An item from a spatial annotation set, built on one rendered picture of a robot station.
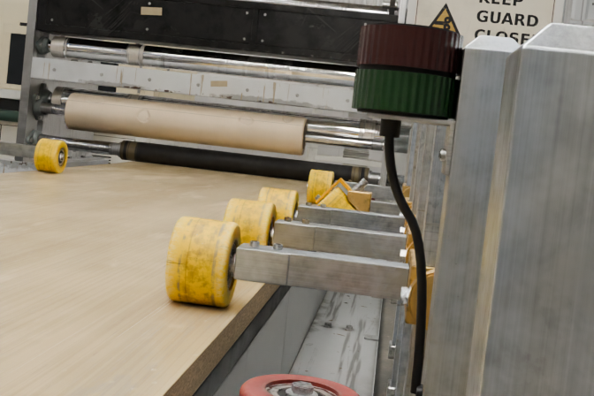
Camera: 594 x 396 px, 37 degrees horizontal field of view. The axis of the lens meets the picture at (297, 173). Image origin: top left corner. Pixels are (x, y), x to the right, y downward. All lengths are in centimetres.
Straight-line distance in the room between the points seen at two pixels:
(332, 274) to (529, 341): 55
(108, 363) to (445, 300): 24
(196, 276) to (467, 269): 35
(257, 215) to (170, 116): 188
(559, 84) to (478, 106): 25
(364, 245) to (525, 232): 80
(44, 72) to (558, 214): 284
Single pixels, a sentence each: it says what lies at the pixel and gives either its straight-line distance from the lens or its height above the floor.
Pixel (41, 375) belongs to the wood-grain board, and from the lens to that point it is 60.
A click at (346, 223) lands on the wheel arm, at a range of 130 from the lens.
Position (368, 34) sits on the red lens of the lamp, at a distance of 50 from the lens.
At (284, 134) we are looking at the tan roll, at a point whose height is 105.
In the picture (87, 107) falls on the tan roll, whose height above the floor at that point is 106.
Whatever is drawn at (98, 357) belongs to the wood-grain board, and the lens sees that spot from 64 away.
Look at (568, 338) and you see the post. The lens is 26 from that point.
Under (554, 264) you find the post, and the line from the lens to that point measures 26.
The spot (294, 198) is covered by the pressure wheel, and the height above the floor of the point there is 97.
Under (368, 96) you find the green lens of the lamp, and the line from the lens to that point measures 50.
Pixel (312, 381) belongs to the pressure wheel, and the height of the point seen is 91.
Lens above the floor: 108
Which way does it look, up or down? 3 degrees down
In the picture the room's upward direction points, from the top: 6 degrees clockwise
